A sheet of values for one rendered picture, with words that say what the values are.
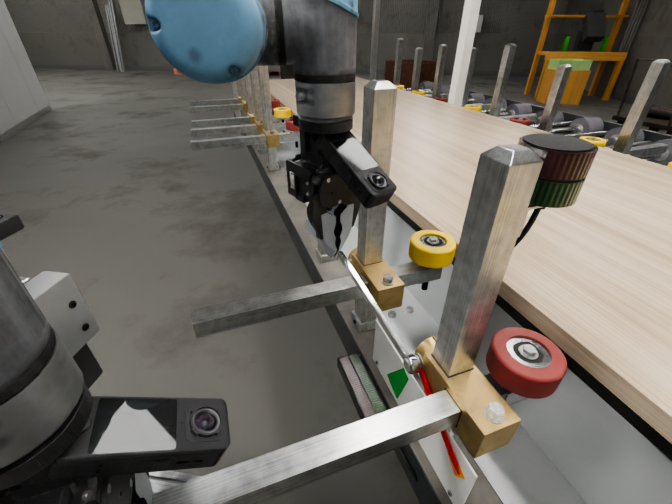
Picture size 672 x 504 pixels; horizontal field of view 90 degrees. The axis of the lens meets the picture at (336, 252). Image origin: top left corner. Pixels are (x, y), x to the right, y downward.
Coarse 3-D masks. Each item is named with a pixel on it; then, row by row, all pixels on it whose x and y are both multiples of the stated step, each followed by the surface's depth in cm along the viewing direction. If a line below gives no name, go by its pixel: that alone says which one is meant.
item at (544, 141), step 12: (528, 144) 29; (540, 144) 28; (552, 144) 28; (564, 144) 28; (576, 144) 28; (588, 144) 28; (552, 180) 28; (564, 180) 28; (576, 180) 28; (528, 228) 34; (516, 240) 34
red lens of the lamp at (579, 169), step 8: (520, 144) 29; (536, 152) 28; (544, 152) 27; (552, 152) 27; (560, 152) 27; (584, 152) 27; (592, 152) 27; (544, 160) 28; (552, 160) 27; (560, 160) 27; (568, 160) 27; (576, 160) 27; (584, 160) 27; (592, 160) 28; (544, 168) 28; (552, 168) 28; (560, 168) 27; (568, 168) 27; (576, 168) 27; (584, 168) 28; (544, 176) 28; (552, 176) 28; (560, 176) 28; (568, 176) 28; (576, 176) 28; (584, 176) 28
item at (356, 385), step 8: (344, 360) 63; (344, 368) 62; (352, 368) 62; (352, 376) 60; (352, 384) 59; (360, 384) 59; (360, 392) 58; (360, 400) 56; (368, 400) 56; (368, 408) 55; (368, 416) 54
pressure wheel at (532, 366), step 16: (496, 336) 41; (512, 336) 41; (528, 336) 41; (544, 336) 41; (496, 352) 39; (512, 352) 39; (528, 352) 39; (544, 352) 39; (560, 352) 39; (496, 368) 39; (512, 368) 37; (528, 368) 37; (544, 368) 37; (560, 368) 37; (512, 384) 38; (528, 384) 37; (544, 384) 36
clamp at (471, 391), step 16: (432, 352) 44; (432, 368) 42; (432, 384) 43; (448, 384) 40; (464, 384) 40; (480, 384) 40; (464, 400) 38; (480, 400) 38; (496, 400) 38; (464, 416) 38; (480, 416) 36; (512, 416) 36; (464, 432) 38; (480, 432) 35; (496, 432) 35; (512, 432) 37; (480, 448) 36; (496, 448) 38
